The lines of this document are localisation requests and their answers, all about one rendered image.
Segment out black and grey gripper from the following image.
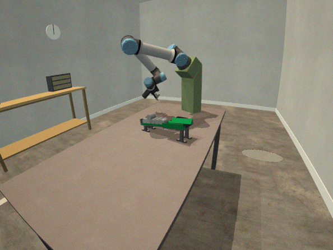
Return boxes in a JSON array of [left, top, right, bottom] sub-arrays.
[[151, 85, 160, 101]]

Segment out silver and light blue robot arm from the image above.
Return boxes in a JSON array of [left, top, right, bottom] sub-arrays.
[[121, 35, 192, 99]]

